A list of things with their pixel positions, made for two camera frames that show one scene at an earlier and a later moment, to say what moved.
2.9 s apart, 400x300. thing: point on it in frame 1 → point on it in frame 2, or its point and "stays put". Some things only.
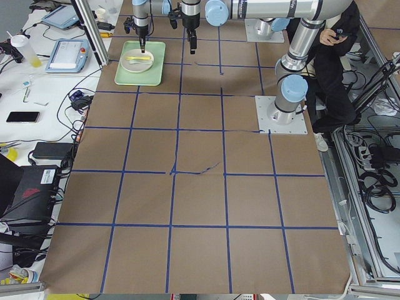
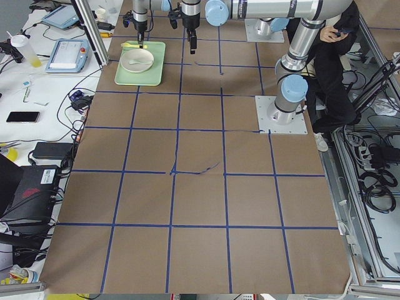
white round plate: [134, 60] stays put
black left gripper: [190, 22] stays put
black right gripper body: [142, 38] stays put
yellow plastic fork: [129, 58] → [126, 44]
